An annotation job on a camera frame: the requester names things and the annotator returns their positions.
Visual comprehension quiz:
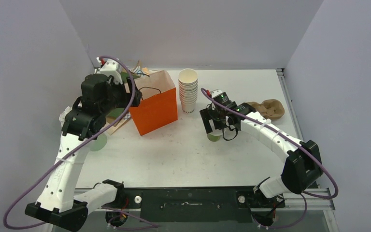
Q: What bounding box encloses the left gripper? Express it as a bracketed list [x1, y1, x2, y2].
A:
[100, 77, 142, 116]

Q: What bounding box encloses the orange paper bag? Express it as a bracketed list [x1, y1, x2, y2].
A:
[129, 71, 178, 136]

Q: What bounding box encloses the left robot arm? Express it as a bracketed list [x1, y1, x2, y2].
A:
[25, 73, 142, 232]

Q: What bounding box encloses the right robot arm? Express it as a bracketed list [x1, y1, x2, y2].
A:
[200, 88, 324, 207]

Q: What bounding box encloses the brown paper bags stack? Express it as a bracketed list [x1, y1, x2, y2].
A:
[106, 60, 147, 135]

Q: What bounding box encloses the stack of pulp cup carriers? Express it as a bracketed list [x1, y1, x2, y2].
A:
[248, 99, 285, 120]

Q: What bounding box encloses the stack of paper cups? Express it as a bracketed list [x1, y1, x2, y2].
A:
[178, 68, 198, 114]

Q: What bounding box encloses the green cup holder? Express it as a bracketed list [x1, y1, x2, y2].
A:
[89, 134, 108, 152]

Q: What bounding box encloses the white wrapped straws bundle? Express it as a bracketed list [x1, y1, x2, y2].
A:
[58, 106, 72, 127]

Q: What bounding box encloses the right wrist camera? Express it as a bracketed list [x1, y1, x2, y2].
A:
[209, 89, 223, 98]

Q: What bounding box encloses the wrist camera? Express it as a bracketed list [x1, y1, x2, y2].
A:
[209, 89, 223, 98]
[95, 57, 123, 84]

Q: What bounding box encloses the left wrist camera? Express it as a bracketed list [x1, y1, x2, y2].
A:
[95, 57, 123, 84]

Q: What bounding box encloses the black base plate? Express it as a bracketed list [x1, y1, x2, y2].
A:
[108, 186, 285, 223]

